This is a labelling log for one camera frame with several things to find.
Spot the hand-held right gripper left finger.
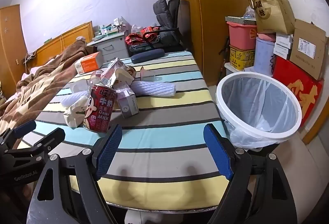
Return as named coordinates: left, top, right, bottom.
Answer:
left=27, top=125, right=123, bottom=224

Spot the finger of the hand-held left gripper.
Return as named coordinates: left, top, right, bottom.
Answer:
left=5, top=128, right=66, bottom=163
left=0, top=120, right=37, bottom=149

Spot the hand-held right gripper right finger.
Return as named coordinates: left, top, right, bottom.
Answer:
left=203, top=123, right=305, bottom=224

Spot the cream paper wrapper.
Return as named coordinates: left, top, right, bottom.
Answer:
left=63, top=95, right=89, bottom=128

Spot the red cartoon milk can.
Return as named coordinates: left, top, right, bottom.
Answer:
left=83, top=84, right=117, bottom=133

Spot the white foam net sleeve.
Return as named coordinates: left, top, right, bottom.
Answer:
left=60, top=92, right=89, bottom=109
left=132, top=79, right=176, bottom=97

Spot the small lavender grey carton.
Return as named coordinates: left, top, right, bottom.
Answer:
left=116, top=88, right=139, bottom=119

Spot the white round bin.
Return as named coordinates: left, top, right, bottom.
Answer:
left=216, top=72, right=302, bottom=151

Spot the clear plastic bin liner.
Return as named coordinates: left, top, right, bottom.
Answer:
left=221, top=76, right=296, bottom=150

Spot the cream paper carton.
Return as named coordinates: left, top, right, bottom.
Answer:
left=116, top=66, right=136, bottom=86

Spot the beige card piece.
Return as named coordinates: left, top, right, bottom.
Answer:
left=140, top=66, right=162, bottom=82

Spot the brown printed blanket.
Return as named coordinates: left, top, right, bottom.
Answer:
left=0, top=40, right=94, bottom=137

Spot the striped tablecloth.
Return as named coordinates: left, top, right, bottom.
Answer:
left=19, top=50, right=228, bottom=210

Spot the clear storage bin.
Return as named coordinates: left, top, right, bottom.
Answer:
left=224, top=62, right=255, bottom=79

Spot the orange and white box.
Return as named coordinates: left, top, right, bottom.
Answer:
left=74, top=52, right=103, bottom=75

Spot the wooden cabinet door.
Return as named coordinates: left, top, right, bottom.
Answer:
left=0, top=4, right=27, bottom=97

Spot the yellow patterned tin box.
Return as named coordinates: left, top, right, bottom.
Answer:
left=229, top=45, right=256, bottom=71

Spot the wooden headboard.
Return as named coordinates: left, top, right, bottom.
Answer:
left=22, top=21, right=94, bottom=67

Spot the grey drawer cabinet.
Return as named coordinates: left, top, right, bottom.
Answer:
left=87, top=34, right=130, bottom=62

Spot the dark blue glasses case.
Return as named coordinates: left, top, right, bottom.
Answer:
left=131, top=49, right=165, bottom=64

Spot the black and red stick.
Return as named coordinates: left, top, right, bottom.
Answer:
left=218, top=36, right=230, bottom=83

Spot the red gift box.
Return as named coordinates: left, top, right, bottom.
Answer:
left=272, top=56, right=324, bottom=127

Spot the lavender cylinder box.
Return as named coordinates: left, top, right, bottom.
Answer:
left=253, top=36, right=277, bottom=77

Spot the red patterned bag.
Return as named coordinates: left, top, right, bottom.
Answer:
left=125, top=26, right=161, bottom=46

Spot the pink storage bin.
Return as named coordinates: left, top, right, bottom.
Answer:
left=226, top=21, right=258, bottom=51

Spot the pile of small boxes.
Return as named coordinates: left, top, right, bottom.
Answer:
left=94, top=17, right=126, bottom=39

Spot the pink round lid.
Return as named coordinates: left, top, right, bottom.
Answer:
left=257, top=32, right=277, bottom=42

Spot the brown cardboard box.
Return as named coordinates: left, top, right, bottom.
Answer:
left=289, top=18, right=329, bottom=80

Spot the green patterned flat box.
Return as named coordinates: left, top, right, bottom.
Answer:
left=225, top=16, right=257, bottom=24

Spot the clear plastic bag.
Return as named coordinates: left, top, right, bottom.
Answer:
left=243, top=7, right=257, bottom=19

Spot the wooden wardrobe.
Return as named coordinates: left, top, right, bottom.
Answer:
left=163, top=0, right=248, bottom=87

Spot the gold paper bag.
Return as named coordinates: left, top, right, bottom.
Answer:
left=247, top=0, right=295, bottom=34

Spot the black office chair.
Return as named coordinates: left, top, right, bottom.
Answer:
left=153, top=0, right=192, bottom=51

